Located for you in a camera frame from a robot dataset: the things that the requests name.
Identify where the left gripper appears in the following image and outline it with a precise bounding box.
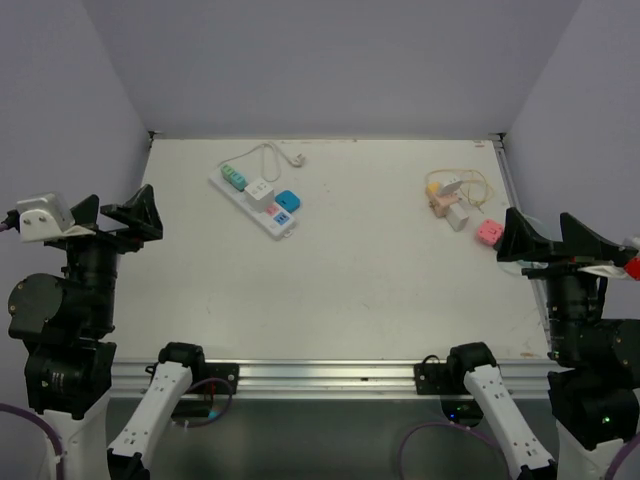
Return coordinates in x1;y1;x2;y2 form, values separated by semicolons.
59;182;161;329

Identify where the aluminium rail frame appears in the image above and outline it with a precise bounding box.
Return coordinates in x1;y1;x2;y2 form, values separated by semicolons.
112;359;561;400

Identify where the white power strip cable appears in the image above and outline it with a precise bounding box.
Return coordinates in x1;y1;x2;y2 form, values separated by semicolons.
218;142;309;184

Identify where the green charger plug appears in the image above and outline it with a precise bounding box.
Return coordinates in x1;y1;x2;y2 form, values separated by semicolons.
220;164;236;183

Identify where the white power strip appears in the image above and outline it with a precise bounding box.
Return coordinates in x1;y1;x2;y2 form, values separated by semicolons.
209;165;298;240

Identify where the white rectangular charger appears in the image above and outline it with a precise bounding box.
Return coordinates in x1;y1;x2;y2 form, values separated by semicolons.
445;204;469;232

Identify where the blue charger plug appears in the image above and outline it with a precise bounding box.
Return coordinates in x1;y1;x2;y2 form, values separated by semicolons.
275;190;301;213

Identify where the beige cube socket adapter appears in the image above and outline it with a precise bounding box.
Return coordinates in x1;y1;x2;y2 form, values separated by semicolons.
426;190;460;218

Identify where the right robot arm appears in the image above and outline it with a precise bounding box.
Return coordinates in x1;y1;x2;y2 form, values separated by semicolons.
445;207;639;479

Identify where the white round travel adapter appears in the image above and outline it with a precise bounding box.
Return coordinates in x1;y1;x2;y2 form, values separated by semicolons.
436;176;463;197

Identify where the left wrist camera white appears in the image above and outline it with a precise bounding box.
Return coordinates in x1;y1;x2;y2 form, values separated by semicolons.
16;192;95;243

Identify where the white cube socket adapter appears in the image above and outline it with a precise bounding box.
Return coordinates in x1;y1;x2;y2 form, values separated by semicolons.
244;178;275;212

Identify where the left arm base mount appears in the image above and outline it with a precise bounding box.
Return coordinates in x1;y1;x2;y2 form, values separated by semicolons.
196;362;240;396

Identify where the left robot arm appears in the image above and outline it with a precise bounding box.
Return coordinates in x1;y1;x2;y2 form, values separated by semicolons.
1;185;208;479

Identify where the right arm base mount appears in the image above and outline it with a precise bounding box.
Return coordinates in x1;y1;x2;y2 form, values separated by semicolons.
413;354;455;396

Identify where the pink cube socket adapter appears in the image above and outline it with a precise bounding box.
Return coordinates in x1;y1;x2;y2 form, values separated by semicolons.
475;219;504;250

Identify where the teal charger plug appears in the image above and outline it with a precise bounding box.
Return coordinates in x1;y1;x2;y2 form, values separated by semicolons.
229;172;248;192

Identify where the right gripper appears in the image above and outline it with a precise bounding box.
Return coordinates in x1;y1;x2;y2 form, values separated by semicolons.
498;203;624;358

